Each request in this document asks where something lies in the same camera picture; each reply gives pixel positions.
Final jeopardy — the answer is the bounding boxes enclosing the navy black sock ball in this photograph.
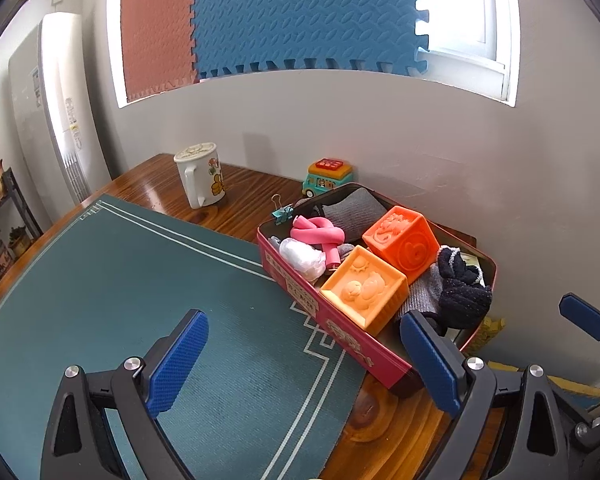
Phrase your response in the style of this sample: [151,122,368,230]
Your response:
[437,245,492,330]

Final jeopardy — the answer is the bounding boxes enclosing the grey ribbed sock bundle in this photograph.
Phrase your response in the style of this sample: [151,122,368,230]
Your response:
[398,263,442,324]

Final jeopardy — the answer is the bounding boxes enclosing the light orange toy cube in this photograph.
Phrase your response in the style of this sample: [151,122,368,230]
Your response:
[320,246,408,336]

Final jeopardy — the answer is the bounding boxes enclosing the dark orange toy cube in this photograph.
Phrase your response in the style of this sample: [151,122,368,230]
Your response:
[362,206,440,284]

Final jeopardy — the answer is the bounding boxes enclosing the grey yellow sock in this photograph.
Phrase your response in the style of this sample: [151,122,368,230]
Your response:
[337,243,355,260]

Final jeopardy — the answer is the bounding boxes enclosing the white fluffy sock ball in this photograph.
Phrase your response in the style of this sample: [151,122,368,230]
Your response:
[278,237,326,283]

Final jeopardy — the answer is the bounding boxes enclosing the grey black sock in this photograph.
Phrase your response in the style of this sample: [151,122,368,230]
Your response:
[322,188,387,243]

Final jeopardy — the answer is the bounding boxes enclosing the teal table mat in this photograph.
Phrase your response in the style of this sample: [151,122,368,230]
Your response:
[0,196,364,479]

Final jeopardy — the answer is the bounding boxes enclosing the small lower potted plant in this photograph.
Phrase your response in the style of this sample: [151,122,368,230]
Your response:
[8,226,32,259]

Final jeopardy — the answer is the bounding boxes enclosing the black metal shelf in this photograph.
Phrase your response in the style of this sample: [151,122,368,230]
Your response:
[0,168,43,265]

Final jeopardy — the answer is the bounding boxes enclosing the red tin box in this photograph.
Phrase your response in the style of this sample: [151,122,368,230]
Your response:
[257,182,498,398]

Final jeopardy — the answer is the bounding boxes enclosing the white cartoon mug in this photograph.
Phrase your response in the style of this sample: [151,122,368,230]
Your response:
[173,142,225,209]

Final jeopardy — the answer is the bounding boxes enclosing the teal binder clip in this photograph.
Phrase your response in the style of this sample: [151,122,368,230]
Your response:
[271,193,294,226]

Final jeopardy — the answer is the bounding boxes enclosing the teal toy bus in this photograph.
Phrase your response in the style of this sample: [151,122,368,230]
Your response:
[302,157,354,198]

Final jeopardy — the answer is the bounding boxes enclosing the white standing air conditioner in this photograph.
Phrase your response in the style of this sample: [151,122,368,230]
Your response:
[8,12,111,222]

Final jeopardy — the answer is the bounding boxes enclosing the red foam mat tile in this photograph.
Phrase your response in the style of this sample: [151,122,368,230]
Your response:
[120,0,197,102]

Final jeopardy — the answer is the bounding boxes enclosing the blue foam mat tile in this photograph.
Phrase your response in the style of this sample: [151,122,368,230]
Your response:
[192,0,429,79]

